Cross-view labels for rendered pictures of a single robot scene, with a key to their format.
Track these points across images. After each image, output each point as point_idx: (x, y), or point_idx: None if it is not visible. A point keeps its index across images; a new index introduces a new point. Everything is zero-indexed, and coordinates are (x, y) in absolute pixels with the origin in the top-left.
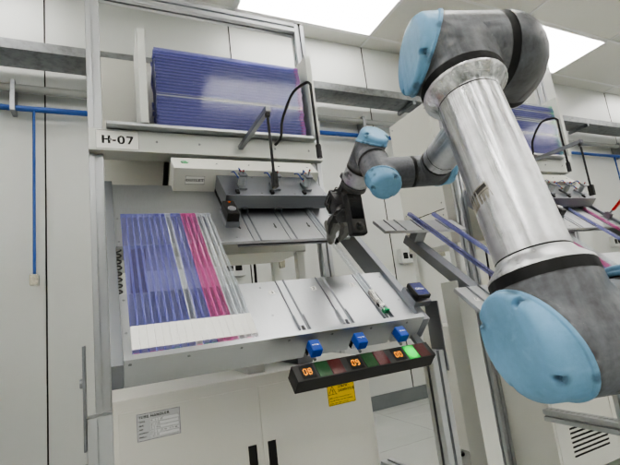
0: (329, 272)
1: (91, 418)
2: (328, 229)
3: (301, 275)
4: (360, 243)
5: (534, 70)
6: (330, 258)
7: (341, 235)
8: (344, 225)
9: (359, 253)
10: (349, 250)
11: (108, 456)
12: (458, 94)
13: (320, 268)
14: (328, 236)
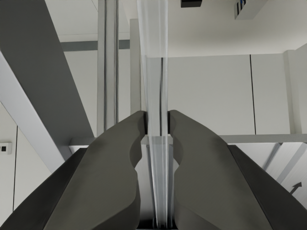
0: (105, 100)
1: None
2: (271, 180)
3: (137, 111)
4: (28, 105)
5: None
6: (101, 122)
7: (136, 137)
8: (133, 209)
9: (43, 65)
10: (78, 103)
11: None
12: None
13: (118, 109)
14: (216, 134)
